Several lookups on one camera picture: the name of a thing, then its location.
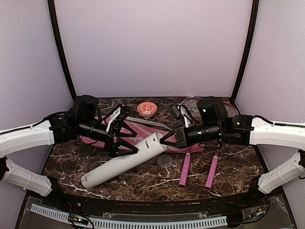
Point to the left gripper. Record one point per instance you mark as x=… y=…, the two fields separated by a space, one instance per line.
x=110 y=143

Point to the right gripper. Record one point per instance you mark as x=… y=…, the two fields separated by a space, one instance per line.
x=181 y=138

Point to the white shuttlecock tube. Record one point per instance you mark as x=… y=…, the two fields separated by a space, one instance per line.
x=147 y=149

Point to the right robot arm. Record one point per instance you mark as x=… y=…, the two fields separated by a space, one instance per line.
x=245 y=130

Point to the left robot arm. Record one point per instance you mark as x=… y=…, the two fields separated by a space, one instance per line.
x=51 y=130

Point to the left red badminton racket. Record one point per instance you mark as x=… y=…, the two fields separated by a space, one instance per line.
x=187 y=167

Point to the red badminton racket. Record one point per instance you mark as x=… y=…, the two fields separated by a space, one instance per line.
x=232 y=111
x=187 y=167

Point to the right red badminton racket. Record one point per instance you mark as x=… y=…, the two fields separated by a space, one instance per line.
x=232 y=111

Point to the pink racket bag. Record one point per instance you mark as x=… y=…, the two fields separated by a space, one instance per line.
x=142 y=133

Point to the red white patterned bowl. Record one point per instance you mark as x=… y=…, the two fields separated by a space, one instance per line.
x=147 y=109

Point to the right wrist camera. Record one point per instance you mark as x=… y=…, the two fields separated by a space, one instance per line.
x=180 y=114

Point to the white cable tray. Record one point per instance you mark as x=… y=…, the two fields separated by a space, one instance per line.
x=117 y=221

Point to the left black frame post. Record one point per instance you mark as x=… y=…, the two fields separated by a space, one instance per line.
x=60 y=49

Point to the black frame post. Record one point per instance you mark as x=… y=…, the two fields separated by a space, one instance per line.
x=247 y=48
x=60 y=49

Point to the right black frame post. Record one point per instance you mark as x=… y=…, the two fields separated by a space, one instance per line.
x=247 y=48

